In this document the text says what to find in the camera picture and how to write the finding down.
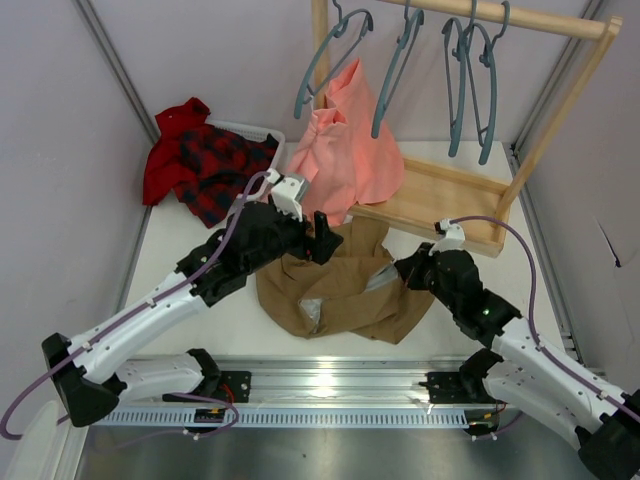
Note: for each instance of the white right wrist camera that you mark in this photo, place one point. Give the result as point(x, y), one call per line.
point(451, 236)

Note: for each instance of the tan pleated skirt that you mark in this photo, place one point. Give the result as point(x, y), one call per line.
point(357, 291)

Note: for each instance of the pink pleated skirt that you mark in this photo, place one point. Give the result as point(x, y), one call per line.
point(344, 164)

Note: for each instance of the blue hanger with pink skirt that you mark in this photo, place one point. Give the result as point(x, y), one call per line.
point(328, 22)

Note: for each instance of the white slotted cable duct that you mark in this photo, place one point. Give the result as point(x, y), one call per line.
point(280, 417)

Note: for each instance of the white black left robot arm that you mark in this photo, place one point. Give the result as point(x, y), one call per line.
point(96, 371)

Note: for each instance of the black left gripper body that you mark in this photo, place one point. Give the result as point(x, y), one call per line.
point(314, 244)

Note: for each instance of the red plaid garment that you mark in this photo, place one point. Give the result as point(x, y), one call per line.
point(204, 166)

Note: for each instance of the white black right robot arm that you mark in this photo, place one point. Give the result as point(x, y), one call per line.
point(596, 418)

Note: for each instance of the white round object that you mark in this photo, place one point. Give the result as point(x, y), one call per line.
point(39, 452)

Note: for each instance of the wooden clothes rack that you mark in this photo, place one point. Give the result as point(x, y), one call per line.
point(433, 191)

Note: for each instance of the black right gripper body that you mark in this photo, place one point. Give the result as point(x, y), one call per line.
point(410, 269)

